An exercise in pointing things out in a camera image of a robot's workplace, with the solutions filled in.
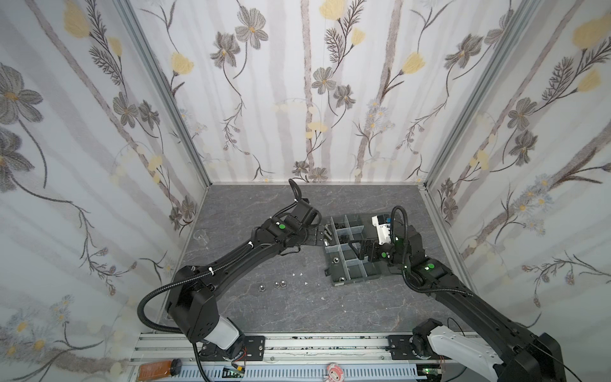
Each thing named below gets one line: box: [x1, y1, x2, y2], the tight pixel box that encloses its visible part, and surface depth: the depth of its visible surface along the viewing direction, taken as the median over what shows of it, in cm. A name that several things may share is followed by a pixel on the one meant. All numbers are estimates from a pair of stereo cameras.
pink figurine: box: [323, 362, 345, 382], surface depth 69 cm
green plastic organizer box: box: [324, 213, 382, 286], surface depth 95 cm
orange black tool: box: [137, 358, 183, 382], surface depth 69 cm
